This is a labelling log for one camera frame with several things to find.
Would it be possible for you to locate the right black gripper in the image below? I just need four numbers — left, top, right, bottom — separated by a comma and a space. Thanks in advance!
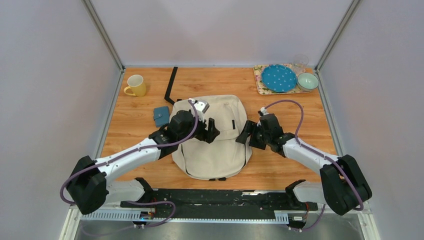
235, 120, 271, 151

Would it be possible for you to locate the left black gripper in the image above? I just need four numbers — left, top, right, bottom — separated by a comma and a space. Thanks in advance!
177, 112, 220, 144

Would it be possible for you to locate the beige canvas backpack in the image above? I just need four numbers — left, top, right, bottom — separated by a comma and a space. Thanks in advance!
171, 94, 252, 181

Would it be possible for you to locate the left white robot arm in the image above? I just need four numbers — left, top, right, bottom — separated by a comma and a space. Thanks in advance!
59, 110, 221, 214

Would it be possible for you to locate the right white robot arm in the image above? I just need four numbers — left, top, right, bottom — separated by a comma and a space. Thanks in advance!
236, 113, 373, 216

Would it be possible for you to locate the floral tray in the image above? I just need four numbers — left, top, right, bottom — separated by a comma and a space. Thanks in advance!
253, 63, 314, 95

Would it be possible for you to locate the teal wallet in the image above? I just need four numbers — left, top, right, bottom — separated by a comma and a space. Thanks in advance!
153, 106, 170, 128

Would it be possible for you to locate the blue dotted plate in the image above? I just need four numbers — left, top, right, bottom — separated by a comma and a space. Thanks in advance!
260, 64, 297, 93

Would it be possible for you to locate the light green bowl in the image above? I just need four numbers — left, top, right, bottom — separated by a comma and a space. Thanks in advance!
297, 72, 320, 92

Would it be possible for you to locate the yellow mug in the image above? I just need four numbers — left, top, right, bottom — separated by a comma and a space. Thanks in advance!
123, 74, 147, 97

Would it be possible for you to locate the clear glass cup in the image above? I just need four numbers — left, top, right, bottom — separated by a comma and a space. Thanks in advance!
292, 54, 309, 76

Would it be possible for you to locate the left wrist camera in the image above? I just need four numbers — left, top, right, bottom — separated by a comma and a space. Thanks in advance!
188, 98, 210, 122

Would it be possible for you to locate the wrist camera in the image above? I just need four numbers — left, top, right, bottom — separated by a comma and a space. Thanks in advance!
258, 107, 269, 117
188, 98, 210, 122

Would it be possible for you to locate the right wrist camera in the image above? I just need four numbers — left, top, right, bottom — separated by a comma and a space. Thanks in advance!
258, 107, 269, 117

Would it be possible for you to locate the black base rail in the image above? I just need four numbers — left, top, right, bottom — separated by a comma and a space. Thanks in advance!
119, 188, 319, 221

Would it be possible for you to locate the right aluminium frame post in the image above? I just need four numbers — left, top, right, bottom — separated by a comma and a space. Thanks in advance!
314, 0, 362, 73

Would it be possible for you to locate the aluminium frame post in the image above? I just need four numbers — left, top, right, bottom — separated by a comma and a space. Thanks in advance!
81, 0, 125, 73
314, 0, 362, 73

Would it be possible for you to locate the left aluminium frame post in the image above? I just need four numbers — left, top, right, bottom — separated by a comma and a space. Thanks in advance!
81, 0, 125, 73

